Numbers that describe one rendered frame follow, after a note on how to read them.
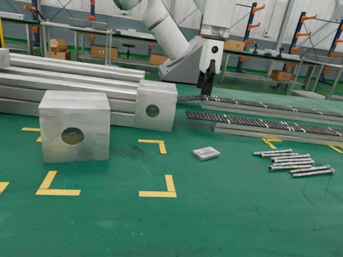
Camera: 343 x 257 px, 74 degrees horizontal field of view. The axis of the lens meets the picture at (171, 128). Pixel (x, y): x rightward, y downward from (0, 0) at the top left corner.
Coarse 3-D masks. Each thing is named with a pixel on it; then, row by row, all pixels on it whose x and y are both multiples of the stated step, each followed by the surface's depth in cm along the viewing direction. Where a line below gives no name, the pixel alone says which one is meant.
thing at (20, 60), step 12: (12, 60) 64; (24, 60) 65; (36, 60) 71; (48, 60) 71; (60, 60) 72; (60, 72) 67; (72, 72) 67; (84, 72) 66; (96, 72) 66; (108, 72) 67; (120, 72) 68; (132, 72) 74; (144, 72) 74
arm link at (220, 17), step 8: (208, 0) 63; (216, 0) 62; (224, 0) 61; (232, 0) 62; (208, 8) 64; (216, 8) 62; (224, 8) 62; (232, 8) 63; (208, 16) 64; (216, 16) 63; (224, 16) 63; (232, 16) 65; (208, 24) 64; (216, 24) 64; (224, 24) 64
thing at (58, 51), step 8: (56, 40) 510; (64, 40) 508; (232, 40) 544; (56, 48) 488; (64, 48) 503; (96, 48) 499; (104, 48) 502; (112, 48) 506; (232, 48) 552; (240, 48) 557; (48, 56) 485; (56, 56) 487; (64, 56) 490; (96, 56) 506; (104, 56) 509; (112, 56) 512; (152, 56) 526; (160, 56) 526; (160, 64) 533; (272, 72) 606; (280, 72) 581; (288, 72) 587; (280, 80) 590; (288, 80) 595
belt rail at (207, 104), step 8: (200, 104) 79; (208, 104) 75; (216, 104) 75; (224, 104) 75; (232, 104) 75; (240, 112) 76; (248, 112) 76; (256, 112) 77; (264, 112) 77; (272, 112) 78; (280, 112) 77; (288, 112) 77; (296, 112) 77; (304, 120) 79; (312, 120) 79; (320, 120) 79; (328, 120) 79; (336, 120) 80
